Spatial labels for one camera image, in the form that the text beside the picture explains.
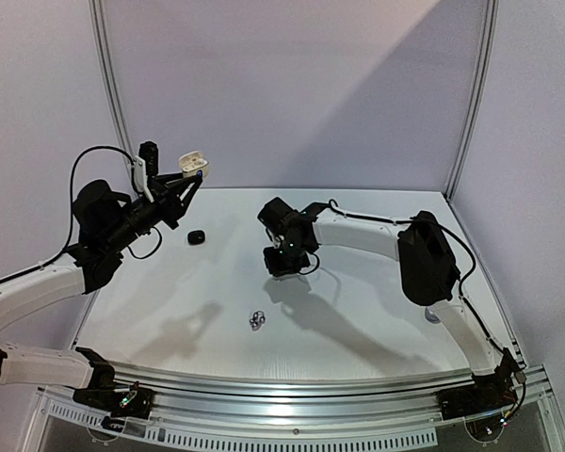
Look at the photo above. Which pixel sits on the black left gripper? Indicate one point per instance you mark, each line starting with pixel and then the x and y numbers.
pixel 167 196

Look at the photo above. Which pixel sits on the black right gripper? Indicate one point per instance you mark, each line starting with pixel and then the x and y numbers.
pixel 283 263

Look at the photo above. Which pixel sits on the white charging case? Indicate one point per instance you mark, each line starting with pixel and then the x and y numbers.
pixel 193 164

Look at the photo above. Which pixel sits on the black charging case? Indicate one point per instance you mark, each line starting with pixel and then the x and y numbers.
pixel 196 237

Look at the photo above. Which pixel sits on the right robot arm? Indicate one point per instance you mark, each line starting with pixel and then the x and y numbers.
pixel 428 268

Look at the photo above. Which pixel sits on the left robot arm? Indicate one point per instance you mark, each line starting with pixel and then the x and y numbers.
pixel 109 222

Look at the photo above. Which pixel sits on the translucent blue charging case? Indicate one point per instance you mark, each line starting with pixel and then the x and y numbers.
pixel 431 317

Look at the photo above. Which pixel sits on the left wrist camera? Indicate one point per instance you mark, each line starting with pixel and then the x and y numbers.
pixel 145 169

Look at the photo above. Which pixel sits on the left aluminium corner post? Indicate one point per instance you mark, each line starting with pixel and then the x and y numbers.
pixel 110 83

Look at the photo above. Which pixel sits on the aluminium corner post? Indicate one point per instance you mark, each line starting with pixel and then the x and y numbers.
pixel 483 57
pixel 110 83

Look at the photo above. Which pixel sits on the perforated white cable tray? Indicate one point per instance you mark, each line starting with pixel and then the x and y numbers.
pixel 71 429

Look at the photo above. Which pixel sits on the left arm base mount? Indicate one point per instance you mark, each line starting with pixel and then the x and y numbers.
pixel 120 401

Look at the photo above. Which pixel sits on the aluminium front rail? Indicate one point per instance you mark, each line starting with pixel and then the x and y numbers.
pixel 221 399

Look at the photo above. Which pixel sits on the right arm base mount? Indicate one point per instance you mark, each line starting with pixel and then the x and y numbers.
pixel 484 394

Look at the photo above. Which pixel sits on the right aluminium corner post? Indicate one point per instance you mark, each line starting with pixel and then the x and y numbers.
pixel 483 57

